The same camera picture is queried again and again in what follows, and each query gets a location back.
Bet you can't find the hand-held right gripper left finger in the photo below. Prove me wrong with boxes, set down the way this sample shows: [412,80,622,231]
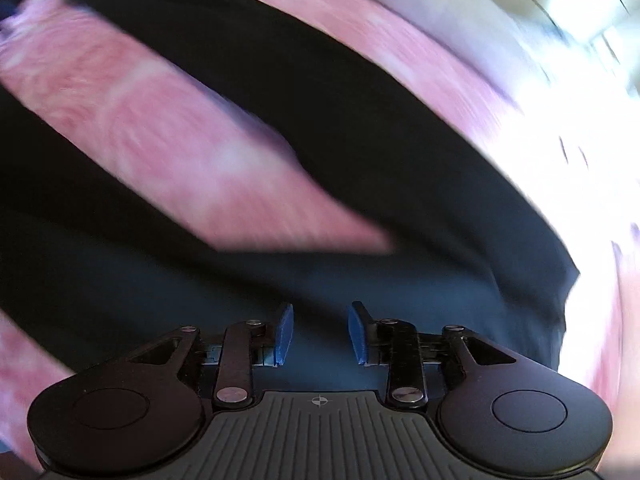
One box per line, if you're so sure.
[127,302,295,409]

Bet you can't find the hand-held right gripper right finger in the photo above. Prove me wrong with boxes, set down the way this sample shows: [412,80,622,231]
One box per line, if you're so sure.
[347,301,518,409]

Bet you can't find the black pants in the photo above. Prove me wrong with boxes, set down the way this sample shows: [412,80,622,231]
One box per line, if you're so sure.
[0,0,582,397]

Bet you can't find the pink floral blanket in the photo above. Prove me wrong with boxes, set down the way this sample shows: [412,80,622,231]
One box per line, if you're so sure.
[0,0,640,480]

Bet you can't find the white ribbed quilt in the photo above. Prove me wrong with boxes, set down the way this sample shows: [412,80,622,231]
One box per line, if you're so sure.
[295,0,556,91]

